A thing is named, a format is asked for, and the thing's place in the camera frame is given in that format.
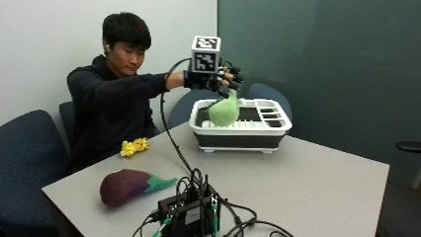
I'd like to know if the green plush pear toy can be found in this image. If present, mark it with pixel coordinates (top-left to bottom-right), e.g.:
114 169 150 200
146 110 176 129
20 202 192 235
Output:
206 89 242 128

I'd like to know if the white marker cube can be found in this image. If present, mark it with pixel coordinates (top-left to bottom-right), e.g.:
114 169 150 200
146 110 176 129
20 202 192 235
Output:
189 35 222 74

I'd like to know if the blue office chair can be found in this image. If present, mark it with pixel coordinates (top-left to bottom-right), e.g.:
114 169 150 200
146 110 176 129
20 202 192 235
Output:
246 82 293 121
57 101 77 149
0 110 70 237
166 88 222 130

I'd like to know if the white and black dish rack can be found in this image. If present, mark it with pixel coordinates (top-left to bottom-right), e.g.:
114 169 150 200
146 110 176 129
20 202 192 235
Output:
188 98 293 154

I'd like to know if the the person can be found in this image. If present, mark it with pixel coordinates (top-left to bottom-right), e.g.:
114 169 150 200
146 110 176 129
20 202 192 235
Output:
64 12 185 172

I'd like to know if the yellow plush toy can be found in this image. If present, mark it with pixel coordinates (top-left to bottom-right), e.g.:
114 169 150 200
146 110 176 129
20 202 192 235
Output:
120 137 153 158

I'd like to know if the purple plush eggplant toy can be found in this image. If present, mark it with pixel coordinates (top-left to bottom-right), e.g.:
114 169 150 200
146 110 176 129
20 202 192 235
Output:
98 168 178 208

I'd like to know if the black electronics box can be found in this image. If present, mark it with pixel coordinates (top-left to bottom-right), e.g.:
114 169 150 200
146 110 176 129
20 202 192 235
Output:
157 184 221 237

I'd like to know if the black chair armrest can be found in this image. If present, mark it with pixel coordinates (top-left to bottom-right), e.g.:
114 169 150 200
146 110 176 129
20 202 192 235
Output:
394 140 421 153

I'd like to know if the black glove cable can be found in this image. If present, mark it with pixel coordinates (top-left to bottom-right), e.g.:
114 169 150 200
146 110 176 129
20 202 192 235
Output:
158 57 196 176

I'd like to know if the black cable bundle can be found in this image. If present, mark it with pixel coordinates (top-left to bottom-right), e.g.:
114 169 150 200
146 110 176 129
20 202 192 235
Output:
130 167 295 237

